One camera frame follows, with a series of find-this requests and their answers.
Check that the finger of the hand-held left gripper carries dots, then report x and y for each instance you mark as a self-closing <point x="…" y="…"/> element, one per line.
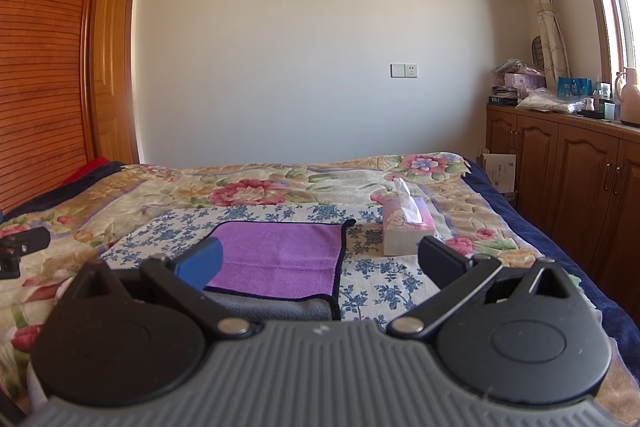
<point x="30" y="239"/>

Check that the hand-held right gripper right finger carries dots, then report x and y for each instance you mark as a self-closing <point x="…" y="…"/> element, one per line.
<point x="440" y="264"/>

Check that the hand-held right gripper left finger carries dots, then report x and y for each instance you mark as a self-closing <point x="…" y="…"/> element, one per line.
<point x="200" y="267"/>

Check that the purple towel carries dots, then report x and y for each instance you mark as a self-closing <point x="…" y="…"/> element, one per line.
<point x="285" y="257"/>

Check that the grey towel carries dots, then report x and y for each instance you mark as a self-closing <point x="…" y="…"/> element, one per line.
<point x="292" y="308"/>

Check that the pink tissue box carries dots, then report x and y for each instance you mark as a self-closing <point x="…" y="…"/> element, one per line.
<point x="400" y="234"/>

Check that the blue floral white cloth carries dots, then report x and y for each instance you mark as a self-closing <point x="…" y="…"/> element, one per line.
<point x="380" y="287"/>

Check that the floral bedspread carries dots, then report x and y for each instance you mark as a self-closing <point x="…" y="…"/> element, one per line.
<point x="225" y="189"/>

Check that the red cloth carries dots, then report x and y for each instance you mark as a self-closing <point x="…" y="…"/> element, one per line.
<point x="87" y="171"/>

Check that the white paper box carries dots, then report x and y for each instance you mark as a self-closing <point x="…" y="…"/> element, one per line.
<point x="500" y="174"/>

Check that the navy blue blanket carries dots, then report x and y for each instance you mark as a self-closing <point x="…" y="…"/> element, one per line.
<point x="550" y="247"/>

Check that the wooden cabinet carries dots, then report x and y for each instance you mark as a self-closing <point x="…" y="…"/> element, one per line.
<point x="575" y="172"/>

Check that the stack of books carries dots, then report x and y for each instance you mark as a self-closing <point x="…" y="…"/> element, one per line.
<point x="504" y="97"/>

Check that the wooden slatted wardrobe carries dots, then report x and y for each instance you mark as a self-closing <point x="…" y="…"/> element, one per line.
<point x="40" y="57"/>

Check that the wooden door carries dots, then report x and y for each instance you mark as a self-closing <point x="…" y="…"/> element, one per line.
<point x="112" y="67"/>

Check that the crumpled plastic bag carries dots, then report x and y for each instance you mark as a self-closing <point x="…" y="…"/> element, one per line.
<point x="547" y="101"/>

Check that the pink packet pile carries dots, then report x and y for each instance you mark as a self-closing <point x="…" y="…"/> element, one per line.
<point x="520" y="77"/>

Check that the blue boxes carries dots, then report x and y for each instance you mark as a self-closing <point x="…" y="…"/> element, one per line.
<point x="574" y="87"/>

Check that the small bottles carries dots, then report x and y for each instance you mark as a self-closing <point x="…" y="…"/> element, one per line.
<point x="602" y="99"/>

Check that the small grey fan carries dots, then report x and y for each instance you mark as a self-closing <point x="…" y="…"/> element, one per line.
<point x="537" y="52"/>

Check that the pink jug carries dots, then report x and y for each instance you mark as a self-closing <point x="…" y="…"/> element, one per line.
<point x="630" y="99"/>

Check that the white wall socket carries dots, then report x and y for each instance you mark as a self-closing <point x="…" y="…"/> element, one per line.
<point x="404" y="70"/>

